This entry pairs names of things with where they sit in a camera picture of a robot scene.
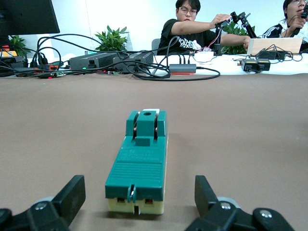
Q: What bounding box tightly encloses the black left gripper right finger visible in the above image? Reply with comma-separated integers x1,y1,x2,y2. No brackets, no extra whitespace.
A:
185,175,295,231

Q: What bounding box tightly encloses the green rail connector block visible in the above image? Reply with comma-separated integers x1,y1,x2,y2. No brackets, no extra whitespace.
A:
104,108,169,215

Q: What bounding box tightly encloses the person in black t-shirt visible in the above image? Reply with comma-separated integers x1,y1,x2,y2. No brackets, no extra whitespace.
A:
156,0,252,56

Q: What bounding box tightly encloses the white electronics board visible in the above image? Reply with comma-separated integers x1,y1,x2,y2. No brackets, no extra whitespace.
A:
193,51,215,64

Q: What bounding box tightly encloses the grey metal power box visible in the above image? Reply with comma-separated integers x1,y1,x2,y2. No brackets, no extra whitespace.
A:
113,51,154,73
69,52,118,70

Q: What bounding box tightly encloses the small black box yellow label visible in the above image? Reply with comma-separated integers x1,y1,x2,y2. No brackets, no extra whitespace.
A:
241,58,259,72
257,58,271,72

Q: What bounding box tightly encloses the black computer monitor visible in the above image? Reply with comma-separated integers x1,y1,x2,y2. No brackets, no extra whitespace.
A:
0,0,61,46

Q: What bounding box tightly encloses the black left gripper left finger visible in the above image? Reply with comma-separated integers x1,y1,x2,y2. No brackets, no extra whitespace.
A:
0,175,86,231

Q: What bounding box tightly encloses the grey chair back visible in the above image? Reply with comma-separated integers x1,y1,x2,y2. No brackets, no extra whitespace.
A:
151,38,161,55

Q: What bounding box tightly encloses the person in white black jacket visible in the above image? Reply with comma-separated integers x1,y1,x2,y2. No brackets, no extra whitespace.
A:
262,0,308,45

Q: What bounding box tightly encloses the green potted plant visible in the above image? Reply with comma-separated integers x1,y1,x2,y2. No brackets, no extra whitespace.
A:
94,25,130,52
220,21,253,55
8,35,33,57

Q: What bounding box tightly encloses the light wooden board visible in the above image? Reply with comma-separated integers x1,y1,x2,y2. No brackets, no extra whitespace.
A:
246,37,303,56

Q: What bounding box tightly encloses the black looped cable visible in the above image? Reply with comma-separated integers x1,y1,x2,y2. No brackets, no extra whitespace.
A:
129,66,221,82

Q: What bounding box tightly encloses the grey usb hub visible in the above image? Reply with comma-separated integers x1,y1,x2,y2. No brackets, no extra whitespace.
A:
169,63,198,73

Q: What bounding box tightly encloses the black orange device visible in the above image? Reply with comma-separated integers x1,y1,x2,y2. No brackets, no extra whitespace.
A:
0,48,26,69

